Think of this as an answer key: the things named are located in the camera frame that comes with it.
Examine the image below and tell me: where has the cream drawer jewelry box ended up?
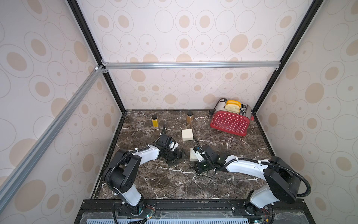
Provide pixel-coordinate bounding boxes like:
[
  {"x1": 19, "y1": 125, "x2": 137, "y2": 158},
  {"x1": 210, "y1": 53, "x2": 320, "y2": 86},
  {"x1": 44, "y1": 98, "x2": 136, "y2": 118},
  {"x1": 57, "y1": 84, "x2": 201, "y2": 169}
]
[{"x1": 181, "y1": 129, "x2": 194, "y2": 141}]

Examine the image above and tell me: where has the red polka dot toaster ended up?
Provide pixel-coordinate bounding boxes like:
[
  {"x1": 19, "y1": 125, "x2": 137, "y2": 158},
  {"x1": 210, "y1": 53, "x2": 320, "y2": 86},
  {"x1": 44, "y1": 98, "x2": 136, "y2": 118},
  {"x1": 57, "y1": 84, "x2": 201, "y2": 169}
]
[{"x1": 210, "y1": 99, "x2": 253, "y2": 136}]

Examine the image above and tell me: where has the yellow spice jar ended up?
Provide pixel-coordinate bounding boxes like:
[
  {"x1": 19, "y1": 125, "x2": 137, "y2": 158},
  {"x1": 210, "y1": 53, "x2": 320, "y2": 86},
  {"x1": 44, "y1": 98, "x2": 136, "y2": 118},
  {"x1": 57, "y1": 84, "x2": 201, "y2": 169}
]
[{"x1": 151, "y1": 114, "x2": 159, "y2": 127}]

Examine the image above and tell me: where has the aluminium rail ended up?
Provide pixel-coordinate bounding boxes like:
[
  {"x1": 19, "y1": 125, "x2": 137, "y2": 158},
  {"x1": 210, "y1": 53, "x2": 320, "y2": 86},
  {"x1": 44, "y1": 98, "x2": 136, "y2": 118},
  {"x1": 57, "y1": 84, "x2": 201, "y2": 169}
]
[
  {"x1": 1, "y1": 65, "x2": 104, "y2": 212},
  {"x1": 104, "y1": 61, "x2": 281, "y2": 69}
]

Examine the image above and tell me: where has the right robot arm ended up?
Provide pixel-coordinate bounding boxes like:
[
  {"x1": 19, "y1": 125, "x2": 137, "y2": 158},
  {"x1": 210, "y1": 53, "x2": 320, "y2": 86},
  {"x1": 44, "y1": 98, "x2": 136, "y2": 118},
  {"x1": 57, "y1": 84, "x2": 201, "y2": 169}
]
[{"x1": 193, "y1": 140, "x2": 311, "y2": 216}]

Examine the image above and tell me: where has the left aluminium rail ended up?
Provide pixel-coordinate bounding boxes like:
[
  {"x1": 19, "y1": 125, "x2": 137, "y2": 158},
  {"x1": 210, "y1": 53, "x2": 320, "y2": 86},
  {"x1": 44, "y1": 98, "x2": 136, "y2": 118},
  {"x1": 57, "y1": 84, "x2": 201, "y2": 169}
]
[{"x1": 1, "y1": 65, "x2": 104, "y2": 212}]

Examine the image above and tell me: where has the brown spice jar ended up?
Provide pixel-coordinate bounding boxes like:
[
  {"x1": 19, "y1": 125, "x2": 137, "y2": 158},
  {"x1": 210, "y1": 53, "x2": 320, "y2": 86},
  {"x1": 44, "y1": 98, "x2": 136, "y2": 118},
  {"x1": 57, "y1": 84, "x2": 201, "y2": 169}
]
[{"x1": 186, "y1": 111, "x2": 194, "y2": 124}]

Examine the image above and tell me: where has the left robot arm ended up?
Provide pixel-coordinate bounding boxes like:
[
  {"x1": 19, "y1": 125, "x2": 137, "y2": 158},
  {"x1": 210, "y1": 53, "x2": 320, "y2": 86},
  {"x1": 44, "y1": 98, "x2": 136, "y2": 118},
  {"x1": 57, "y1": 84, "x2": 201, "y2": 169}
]
[{"x1": 103, "y1": 126, "x2": 184, "y2": 215}]

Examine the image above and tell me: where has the back aluminium rail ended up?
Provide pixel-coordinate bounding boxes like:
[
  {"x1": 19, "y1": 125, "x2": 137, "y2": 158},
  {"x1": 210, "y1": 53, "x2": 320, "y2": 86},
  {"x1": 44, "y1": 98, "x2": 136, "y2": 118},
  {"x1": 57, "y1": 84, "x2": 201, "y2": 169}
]
[{"x1": 104, "y1": 61, "x2": 281, "y2": 69}]

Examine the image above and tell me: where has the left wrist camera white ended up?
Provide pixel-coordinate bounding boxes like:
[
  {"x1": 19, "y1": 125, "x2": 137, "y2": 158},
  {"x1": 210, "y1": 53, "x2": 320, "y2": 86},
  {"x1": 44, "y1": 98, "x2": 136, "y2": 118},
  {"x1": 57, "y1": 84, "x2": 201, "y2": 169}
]
[{"x1": 169, "y1": 142, "x2": 179, "y2": 151}]

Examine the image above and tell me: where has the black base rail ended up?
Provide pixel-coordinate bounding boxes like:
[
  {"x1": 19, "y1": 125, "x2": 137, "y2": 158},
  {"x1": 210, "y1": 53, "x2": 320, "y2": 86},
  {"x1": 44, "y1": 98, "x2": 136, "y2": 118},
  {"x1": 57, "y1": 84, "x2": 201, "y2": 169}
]
[{"x1": 75, "y1": 199, "x2": 314, "y2": 224}]

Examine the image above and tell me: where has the yellow toast slice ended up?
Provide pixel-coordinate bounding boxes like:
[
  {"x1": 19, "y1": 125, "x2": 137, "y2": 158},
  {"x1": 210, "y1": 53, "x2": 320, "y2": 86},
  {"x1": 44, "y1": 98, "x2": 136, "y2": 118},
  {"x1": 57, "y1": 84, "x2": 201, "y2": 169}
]
[{"x1": 226, "y1": 100, "x2": 241, "y2": 108}]

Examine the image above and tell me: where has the pale toast slice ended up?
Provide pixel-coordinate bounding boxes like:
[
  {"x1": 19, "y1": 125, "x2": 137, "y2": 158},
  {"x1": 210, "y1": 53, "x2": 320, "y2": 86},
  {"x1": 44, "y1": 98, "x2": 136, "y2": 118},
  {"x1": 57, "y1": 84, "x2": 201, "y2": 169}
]
[{"x1": 225, "y1": 105, "x2": 241, "y2": 113}]

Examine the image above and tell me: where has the cream square box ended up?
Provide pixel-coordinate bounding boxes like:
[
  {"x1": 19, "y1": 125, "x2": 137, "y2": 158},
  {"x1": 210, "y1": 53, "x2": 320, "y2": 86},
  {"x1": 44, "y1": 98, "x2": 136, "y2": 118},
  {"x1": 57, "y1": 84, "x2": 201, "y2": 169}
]
[{"x1": 190, "y1": 148, "x2": 198, "y2": 161}]

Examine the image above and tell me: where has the black toaster cable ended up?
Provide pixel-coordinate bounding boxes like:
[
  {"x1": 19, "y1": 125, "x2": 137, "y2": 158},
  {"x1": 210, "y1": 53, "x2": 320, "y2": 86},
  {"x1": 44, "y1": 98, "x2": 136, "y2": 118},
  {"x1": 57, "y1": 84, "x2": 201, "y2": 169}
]
[{"x1": 209, "y1": 97, "x2": 227, "y2": 115}]

